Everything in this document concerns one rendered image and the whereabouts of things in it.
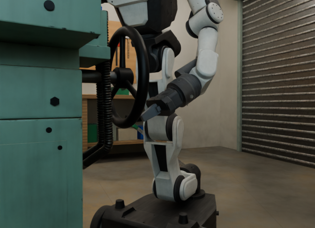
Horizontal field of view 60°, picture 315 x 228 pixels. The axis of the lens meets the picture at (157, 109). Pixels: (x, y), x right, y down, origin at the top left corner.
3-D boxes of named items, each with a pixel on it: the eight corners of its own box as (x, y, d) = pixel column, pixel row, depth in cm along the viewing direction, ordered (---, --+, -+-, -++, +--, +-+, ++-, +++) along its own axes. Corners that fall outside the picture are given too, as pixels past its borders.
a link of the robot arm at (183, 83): (176, 123, 78) (204, 102, 83) (161, 94, 75) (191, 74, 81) (154, 121, 89) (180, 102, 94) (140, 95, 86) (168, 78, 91)
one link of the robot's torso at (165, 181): (162, 189, 162) (152, 111, 151) (193, 194, 152) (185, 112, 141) (149, 203, 149) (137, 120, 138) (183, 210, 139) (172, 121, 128)
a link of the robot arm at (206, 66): (207, 93, 92) (211, 63, 99) (216, 77, 84) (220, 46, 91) (188, 88, 92) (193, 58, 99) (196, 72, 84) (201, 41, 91)
